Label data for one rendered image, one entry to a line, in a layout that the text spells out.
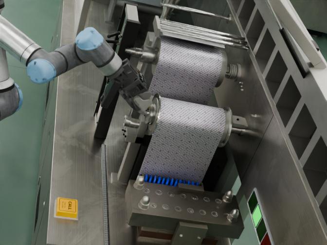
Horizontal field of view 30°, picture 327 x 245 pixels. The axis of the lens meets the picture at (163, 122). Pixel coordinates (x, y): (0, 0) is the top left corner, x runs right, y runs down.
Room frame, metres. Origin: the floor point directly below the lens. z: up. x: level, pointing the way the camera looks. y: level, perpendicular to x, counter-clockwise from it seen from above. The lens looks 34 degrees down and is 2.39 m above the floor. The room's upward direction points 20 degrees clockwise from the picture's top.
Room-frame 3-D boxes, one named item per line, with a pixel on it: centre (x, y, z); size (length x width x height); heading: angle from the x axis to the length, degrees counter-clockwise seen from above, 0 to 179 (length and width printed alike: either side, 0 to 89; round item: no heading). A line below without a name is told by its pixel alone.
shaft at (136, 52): (1.94, 0.19, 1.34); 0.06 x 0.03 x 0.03; 108
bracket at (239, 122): (1.81, -0.25, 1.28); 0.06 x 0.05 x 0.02; 108
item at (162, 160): (1.70, -0.09, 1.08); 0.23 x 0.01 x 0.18; 108
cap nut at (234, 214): (1.60, -0.34, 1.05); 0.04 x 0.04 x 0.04
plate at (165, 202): (1.60, -0.17, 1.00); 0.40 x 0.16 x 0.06; 108
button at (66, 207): (1.50, 0.21, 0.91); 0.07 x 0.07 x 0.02; 18
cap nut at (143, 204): (1.51, -0.03, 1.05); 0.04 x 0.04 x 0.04
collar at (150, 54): (1.95, 0.13, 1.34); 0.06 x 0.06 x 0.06; 18
